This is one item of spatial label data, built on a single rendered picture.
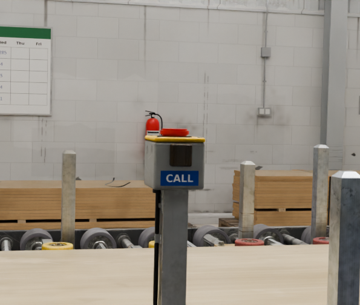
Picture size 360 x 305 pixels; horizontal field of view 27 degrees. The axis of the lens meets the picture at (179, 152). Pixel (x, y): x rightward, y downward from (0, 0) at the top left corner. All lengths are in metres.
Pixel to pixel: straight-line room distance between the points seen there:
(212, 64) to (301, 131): 1.31
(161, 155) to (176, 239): 0.12
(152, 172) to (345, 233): 0.30
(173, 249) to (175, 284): 0.05
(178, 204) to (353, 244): 0.27
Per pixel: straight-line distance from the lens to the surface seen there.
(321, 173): 2.30
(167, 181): 1.01
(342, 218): 1.12
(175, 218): 1.03
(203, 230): 2.65
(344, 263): 1.13
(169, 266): 1.04
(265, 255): 1.93
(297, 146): 8.86
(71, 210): 2.11
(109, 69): 8.29
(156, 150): 1.00
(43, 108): 8.19
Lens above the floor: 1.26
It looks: 3 degrees down
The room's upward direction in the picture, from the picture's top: 1 degrees clockwise
